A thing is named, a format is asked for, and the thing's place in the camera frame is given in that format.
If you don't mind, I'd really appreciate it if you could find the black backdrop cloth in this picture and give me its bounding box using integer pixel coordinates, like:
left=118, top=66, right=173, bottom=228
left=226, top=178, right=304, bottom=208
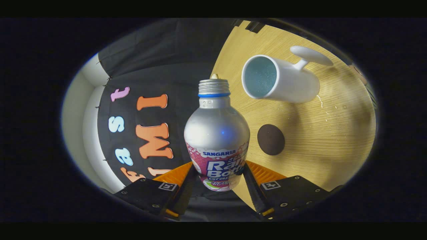
left=97, top=18, right=249, bottom=222

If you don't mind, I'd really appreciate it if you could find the dark brown round coaster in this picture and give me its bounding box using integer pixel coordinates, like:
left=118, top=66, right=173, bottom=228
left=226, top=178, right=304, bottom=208
left=257, top=124, right=286, bottom=156

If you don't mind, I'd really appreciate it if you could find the silver juice bottle pink label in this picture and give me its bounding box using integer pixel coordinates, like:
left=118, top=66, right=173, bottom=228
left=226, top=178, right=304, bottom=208
left=184, top=74, right=251, bottom=192

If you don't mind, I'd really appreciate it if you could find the wooden table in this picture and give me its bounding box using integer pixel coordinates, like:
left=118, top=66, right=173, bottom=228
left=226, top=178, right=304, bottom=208
left=210, top=20, right=377, bottom=210

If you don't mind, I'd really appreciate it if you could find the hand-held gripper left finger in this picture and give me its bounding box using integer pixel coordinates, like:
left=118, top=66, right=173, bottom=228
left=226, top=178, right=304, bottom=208
left=113, top=162, right=199, bottom=220

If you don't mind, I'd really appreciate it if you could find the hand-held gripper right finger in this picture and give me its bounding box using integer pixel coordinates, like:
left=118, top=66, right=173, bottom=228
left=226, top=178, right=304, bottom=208
left=243, top=161, right=344, bottom=220

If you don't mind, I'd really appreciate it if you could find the white cup blue inside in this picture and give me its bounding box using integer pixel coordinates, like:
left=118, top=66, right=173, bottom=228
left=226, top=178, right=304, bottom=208
left=241, top=46, right=334, bottom=103

